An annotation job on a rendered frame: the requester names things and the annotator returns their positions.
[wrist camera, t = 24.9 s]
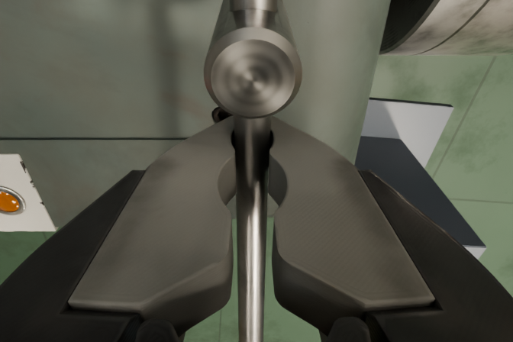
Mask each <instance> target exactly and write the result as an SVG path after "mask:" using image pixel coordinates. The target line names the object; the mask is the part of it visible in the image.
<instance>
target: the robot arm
mask: <svg viewBox="0 0 513 342"><path fill-rule="evenodd" d="M236 192H237V187H236V163H235V147H234V116H230V117H228V118H225V119H224V120H223V121H220V122H218V123H217V124H214V125H212V126H211V127H208V128H206V129H204V130H203V131H201V132H199V133H197V134H195V135H193V136H191V137H189V138H187V139H185V140H184V141H182V142H180V143H179V144H177V145H175V146H174V147H172V148H171V149H169V150H168V151H166V152H165V153H164V154H163V155H162V156H160V157H159V158H158V159H156V160H155V161H154V162H153V163H151V164H150V165H149V166H148V167H147V168H146V169H145V170H131V171H130V172H129V173H128V174H127V175H126V176H125V177H123V178H122V179H121V180H119V181H118V182H117V183H116V184H114V185H113V186H112V187H111V188H110V189H109V190H108V191H106V192H105V193H104V194H103V195H101V196H100V197H99V198H97V199H96V200H95V201H94V202H93V203H92V204H90V205H89V206H88V207H87V208H85V209H84V210H83V211H81V212H80V213H79V214H78V215H77V216H75V217H74V219H72V220H71V221H70V222H68V223H67V224H66V225H65V226H63V227H62V228H61V229H59V230H58V231H57V232H56V233H55V234H54V235H53V236H52V237H50V238H49V239H48V240H46V241H45V242H44V243H43V244H42V245H40V246H39V247H38V248H37V249H36V250H35V251H34V252H33V253H32V254H31V255H30V256H29V257H28V258H27V259H26V260H25V261H24V262H23V263H22V264H21V265H20V266H19V267H18V268H17V269H16V270H15V271H14V272H13V273H12V274H11V275H10V276H9V277H8V278H7V279H6V280H5V281H4V282H3V283H2V284H1V285H0V342H183V341H184V337H185V333H186V331H187V330H188V329H190V328H191V327H193V326H195V325H197V324H198V323H199V322H201V321H203V320H205V319H206V318H208V317H209V316H211V315H213V314H214V313H215V312H217V311H219V310H221V309H222V308H223V307H224V306H225V305H226V304H227V303H228V301H229V299H230V297H231V286H232V276H233V267H234V253H233V237H232V220H231V213H230V211H229V210H228V208H227V207H226V206H227V204H228V202H229V201H230V200H231V199H232V198H233V197H234V196H235V194H236ZM268 193H269V195H270V196H271V197H272V198H273V199H274V201H275V202H276V203H277V205H278V206H279V207H278V208H277V209H276V212H275V214H274V222H273V249H272V269H273V286H274V294H275V297H276V300H277V302H278V303H279V304H280V305H281V306H282V307H283V308H284V309H286V310H288V311H290V312H291V313H293V314H294V315H296V316H298V317H299V318H301V319H302V320H304V321H306V322H308V323H309V324H311V325H312V326H314V327H316V328H317V329H318V330H319V334H320V337H321V342H513V297H512V296H511V295H510V294H509V293H508V291H507V290H506V289H505V288H504V286H503V285H502V284H501V283H500V282H499V281H498V280H497V279H496V278H495V277H494V276H493V275H492V274H491V273H490V272H489V271H488V270H487V269H486V268H485V267H484V266H483V265H482V264H481V263H480V262H479V261H478V260H477V259H476V258H475V257H474V256H473V255H472V254H471V253H470V252H469V251H468V250H467V249H466V248H465V247H464V246H463V245H462V244H460V243H459V242H458V241H457V240H456V239H455V238H453V237H452V236H451V235H450V234H448V233H447V232H446V231H445V230H444V229H443V228H442V227H440V226H439V225H438V224H436V223H435V222H434V221H433V220H431V219H430V218H429V217H428V216H427V215H426V214H425V213H423V212H422V211H421V210H419V209H418V208H417V207H416V206H414V205H413V204H412V203H410V201H409V200H407V199H406V198H405V197H404V196H403V195H401V194H400V193H399V192H397V191H396V190H395V189H394V188H392V187H391V186H390V185H389V184H388V183H387V182H385V181H384V180H383V179H381V178H380V177H379V176H378V175H376V174H375V173H374V172H373V171H372V170H371V169H365V170H359V169H357V168H356V167H355V166H354V165H353V164H352V163H351V162H350V161H349V160H348V159H346V158H345V157H344V156H342V155H341V154H340V153H338V152H337V151H336V150H335V149H333V148H332V147H330V146H328V145H327V144H325V143H324V142H322V141H320V140H319V139H317V138H315V137H313V136H311V135H309V134H306V133H305V132H303V131H301V130H299V129H298V128H296V127H293V126H292V125H290V124H287V123H285V122H284V121H282V120H280V119H278V118H276V117H274V116H271V129H270V144H269V182H268Z"/></svg>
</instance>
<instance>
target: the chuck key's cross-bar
mask: <svg viewBox="0 0 513 342"><path fill-rule="evenodd" d="M229 9H230V11H238V10H244V9H261V10H266V11H274V12H277V0H229ZM270 129H271V116H269V117H266V118H256V119H249V118H240V117H238V116H235V115H234V147H235V163H236V187H237V192H236V208H237V290H238V332H239V342H263V325H264V300H265V275H266V226H267V200H268V176H269V144H270Z"/></svg>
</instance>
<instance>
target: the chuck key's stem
mask: <svg viewBox="0 0 513 342"><path fill-rule="evenodd" d="M204 81H205V86H206V89H207V91H208V93H209V95H210V96H211V98H212V99H213V100H214V102H215V103H216V104H217V105H218V106H219V107H220V108H222V109H223V110H225V111H226V112H228V113H230V114H232V115H235V116H238V117H240V118H249V119H256V118H266V117H269V116H271V115H274V114H276V113H278V112H280V111H281V110H283V109H284V108H285V107H287V106H288V105H289V104H290V103H291V102H292V100H293V99H294V98H295V96H296V95H297V93H298V91H299V88H300V85H301V83H302V63H301V60H300V58H299V54H298V50H297V47H296V45H295V40H294V37H293V34H292V30H291V27H290V24H289V19H288V17H287V14H286V10H285V6H284V4H283V0H277V12H274V11H266V10H261V9H244V10H238V11H230V9H229V0H223V2H222V5H221V9H220V12H219V15H218V19H217V22H216V25H215V30H214V33H213V35H212V39H211V43H210V46H209V49H208V53H207V56H206V59H205V65H204Z"/></svg>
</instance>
